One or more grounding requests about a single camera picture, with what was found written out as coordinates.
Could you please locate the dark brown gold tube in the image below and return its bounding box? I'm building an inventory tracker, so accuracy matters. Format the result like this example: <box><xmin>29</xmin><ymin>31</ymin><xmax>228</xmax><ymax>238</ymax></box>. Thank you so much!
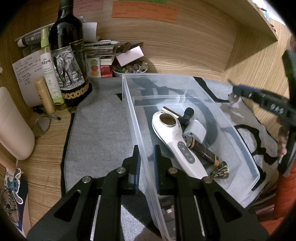
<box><xmin>186</xmin><ymin>137</ymin><xmax>220</xmax><ymax>168</ymax></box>

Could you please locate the white travel plug adapter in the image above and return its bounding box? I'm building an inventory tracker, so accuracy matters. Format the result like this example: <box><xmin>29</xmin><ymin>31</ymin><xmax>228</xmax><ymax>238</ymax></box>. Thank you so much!
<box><xmin>183</xmin><ymin>119</ymin><xmax>207</xmax><ymax>144</ymax></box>

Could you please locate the clear plastic storage bin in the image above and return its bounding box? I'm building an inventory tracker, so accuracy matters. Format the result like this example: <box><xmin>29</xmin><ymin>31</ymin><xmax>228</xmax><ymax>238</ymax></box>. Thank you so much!
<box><xmin>122</xmin><ymin>73</ymin><xmax>260</xmax><ymax>240</ymax></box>

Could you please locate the silver metal cylinder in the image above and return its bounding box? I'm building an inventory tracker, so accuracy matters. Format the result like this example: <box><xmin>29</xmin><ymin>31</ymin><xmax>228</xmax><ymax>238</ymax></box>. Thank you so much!
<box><xmin>162</xmin><ymin>106</ymin><xmax>182</xmax><ymax>118</ymax></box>

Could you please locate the patterned cone shell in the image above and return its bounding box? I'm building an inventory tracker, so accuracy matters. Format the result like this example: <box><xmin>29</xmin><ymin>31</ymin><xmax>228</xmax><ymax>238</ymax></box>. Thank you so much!
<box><xmin>210</xmin><ymin>161</ymin><xmax>229</xmax><ymax>179</ymax></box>

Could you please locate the person's right hand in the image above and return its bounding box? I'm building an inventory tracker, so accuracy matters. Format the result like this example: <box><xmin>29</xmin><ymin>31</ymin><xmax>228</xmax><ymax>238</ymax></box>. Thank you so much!
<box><xmin>277</xmin><ymin>126</ymin><xmax>288</xmax><ymax>158</ymax></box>

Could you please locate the white handheld massager device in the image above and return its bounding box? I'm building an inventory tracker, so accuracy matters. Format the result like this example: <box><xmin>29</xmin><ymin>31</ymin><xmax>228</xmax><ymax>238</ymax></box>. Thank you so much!
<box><xmin>152</xmin><ymin>111</ymin><xmax>208</xmax><ymax>179</ymax></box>

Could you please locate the grey felt mat black pattern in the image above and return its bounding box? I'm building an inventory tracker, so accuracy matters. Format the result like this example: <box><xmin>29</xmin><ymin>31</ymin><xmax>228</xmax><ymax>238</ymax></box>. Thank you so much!
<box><xmin>60</xmin><ymin>74</ymin><xmax>282</xmax><ymax>241</ymax></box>

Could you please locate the black pen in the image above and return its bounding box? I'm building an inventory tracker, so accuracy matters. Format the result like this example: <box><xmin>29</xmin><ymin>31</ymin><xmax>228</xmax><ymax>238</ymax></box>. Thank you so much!
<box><xmin>33</xmin><ymin>106</ymin><xmax>61</xmax><ymax>121</ymax></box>

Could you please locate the wooden shelf board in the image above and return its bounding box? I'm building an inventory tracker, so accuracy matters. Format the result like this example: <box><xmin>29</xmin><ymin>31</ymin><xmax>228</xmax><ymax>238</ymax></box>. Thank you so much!
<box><xmin>205</xmin><ymin>0</ymin><xmax>278</xmax><ymax>42</ymax></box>

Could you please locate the white bowl of trinkets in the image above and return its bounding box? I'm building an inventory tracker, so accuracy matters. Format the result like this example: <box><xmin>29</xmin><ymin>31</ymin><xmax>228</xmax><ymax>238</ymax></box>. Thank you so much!
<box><xmin>112</xmin><ymin>61</ymin><xmax>148</xmax><ymax>77</ymax></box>

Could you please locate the clear glass cup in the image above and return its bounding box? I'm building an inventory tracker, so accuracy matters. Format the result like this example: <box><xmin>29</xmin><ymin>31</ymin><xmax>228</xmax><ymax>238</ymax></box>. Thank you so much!
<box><xmin>31</xmin><ymin>115</ymin><xmax>51</xmax><ymax>138</ymax></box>

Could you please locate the fruit picture white box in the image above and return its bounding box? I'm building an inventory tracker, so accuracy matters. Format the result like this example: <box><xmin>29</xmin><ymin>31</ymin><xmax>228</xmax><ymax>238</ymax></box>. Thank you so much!
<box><xmin>86</xmin><ymin>58</ymin><xmax>101</xmax><ymax>78</ymax></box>

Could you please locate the small tan tube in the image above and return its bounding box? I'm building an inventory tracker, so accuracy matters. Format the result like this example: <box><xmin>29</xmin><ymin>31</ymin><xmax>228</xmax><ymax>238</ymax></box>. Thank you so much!
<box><xmin>34</xmin><ymin>77</ymin><xmax>55</xmax><ymax>114</ymax></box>

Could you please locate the stack of books and papers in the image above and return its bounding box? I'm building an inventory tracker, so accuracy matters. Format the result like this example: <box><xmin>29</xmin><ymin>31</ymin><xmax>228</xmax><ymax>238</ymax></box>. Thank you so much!
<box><xmin>84</xmin><ymin>40</ymin><xmax>119</xmax><ymax>78</ymax></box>

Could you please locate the cream white plastic jug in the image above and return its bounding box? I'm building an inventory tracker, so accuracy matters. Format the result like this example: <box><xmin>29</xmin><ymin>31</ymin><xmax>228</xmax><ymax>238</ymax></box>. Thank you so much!
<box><xmin>1</xmin><ymin>86</ymin><xmax>35</xmax><ymax>160</ymax></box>

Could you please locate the cartoon sticker card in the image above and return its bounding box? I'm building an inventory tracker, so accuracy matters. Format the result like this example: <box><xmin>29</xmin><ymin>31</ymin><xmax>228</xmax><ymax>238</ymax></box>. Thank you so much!
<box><xmin>1</xmin><ymin>168</ymin><xmax>32</xmax><ymax>237</ymax></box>

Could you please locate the green white spray bottle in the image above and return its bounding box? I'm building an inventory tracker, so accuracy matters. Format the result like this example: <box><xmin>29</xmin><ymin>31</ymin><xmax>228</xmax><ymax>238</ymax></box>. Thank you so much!
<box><xmin>39</xmin><ymin>27</ymin><xmax>66</xmax><ymax>110</ymax></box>

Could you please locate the dark elephant label wine bottle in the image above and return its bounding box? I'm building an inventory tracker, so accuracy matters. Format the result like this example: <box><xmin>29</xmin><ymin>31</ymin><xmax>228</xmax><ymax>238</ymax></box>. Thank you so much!
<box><xmin>49</xmin><ymin>1</ymin><xmax>91</xmax><ymax>113</ymax></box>

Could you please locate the white handwritten note paper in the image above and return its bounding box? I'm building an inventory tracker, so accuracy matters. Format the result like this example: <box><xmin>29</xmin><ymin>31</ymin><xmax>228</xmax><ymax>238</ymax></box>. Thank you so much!
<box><xmin>12</xmin><ymin>51</ymin><xmax>44</xmax><ymax>108</ymax></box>

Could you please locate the orange sticky note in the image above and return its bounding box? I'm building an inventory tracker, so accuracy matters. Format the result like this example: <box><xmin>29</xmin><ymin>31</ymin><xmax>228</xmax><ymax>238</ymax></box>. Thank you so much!
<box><xmin>111</xmin><ymin>1</ymin><xmax>178</xmax><ymax>24</ymax></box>

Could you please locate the pink sticky note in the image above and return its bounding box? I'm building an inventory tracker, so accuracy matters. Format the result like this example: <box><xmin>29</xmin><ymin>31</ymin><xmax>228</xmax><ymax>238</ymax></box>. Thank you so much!
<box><xmin>73</xmin><ymin>0</ymin><xmax>104</xmax><ymax>14</ymax></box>

